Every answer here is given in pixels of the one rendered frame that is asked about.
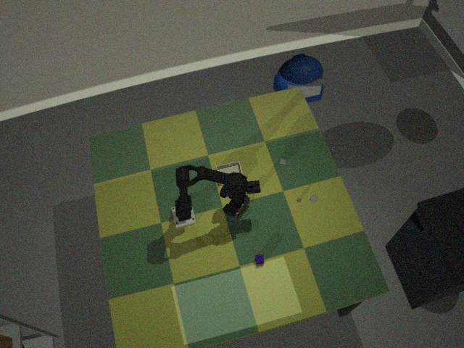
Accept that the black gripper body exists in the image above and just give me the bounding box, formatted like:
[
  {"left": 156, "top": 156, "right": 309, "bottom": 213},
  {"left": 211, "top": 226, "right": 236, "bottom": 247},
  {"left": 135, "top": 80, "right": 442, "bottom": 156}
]
[{"left": 223, "top": 192, "right": 246, "bottom": 217}]

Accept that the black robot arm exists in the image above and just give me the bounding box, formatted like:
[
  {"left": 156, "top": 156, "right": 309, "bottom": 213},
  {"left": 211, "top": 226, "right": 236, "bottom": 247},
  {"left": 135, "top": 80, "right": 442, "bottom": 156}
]
[{"left": 175, "top": 165, "right": 261, "bottom": 222}]

